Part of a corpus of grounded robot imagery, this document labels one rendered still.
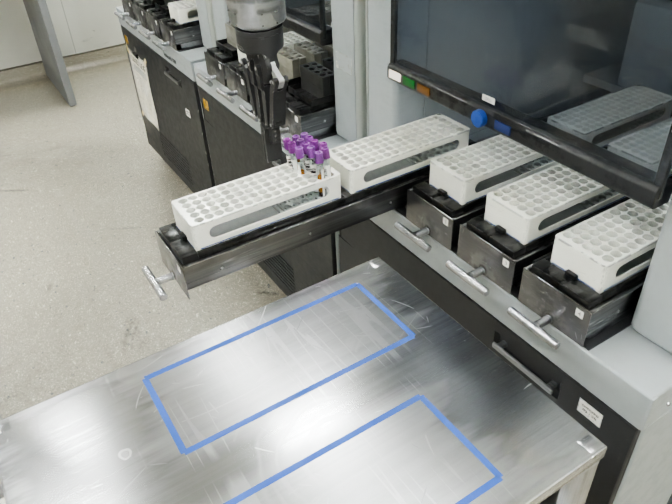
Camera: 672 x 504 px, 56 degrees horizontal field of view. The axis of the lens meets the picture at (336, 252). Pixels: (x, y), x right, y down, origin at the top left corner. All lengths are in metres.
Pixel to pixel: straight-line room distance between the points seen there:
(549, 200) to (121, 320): 1.58
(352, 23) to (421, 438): 0.93
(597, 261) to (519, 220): 0.15
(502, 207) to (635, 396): 0.36
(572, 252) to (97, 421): 0.71
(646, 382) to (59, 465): 0.79
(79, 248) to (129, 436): 1.93
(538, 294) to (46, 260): 2.06
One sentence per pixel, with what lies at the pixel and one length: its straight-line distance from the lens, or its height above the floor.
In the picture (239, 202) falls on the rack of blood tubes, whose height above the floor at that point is 0.86.
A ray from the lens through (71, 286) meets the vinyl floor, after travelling 2.52.
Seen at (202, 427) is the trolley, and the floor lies 0.82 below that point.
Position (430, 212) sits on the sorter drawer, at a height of 0.79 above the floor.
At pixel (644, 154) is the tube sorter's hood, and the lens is 0.95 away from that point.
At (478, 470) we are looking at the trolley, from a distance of 0.76.
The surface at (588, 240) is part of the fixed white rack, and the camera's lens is 1.04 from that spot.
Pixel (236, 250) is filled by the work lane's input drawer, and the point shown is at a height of 0.80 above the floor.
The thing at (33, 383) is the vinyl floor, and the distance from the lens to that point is 2.19.
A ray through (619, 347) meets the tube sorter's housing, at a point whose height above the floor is 0.73.
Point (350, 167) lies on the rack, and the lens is 1.19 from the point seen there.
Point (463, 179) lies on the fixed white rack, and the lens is 1.16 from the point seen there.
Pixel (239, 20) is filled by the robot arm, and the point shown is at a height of 1.16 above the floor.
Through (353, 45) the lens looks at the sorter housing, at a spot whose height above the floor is 0.99.
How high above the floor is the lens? 1.44
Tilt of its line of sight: 36 degrees down
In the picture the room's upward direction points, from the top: 3 degrees counter-clockwise
